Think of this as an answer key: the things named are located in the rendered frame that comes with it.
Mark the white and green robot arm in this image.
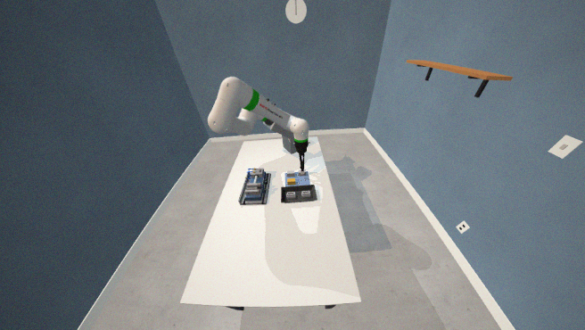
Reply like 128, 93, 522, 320
208, 77, 310, 149

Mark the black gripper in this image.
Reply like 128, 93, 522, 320
296, 148, 307, 174

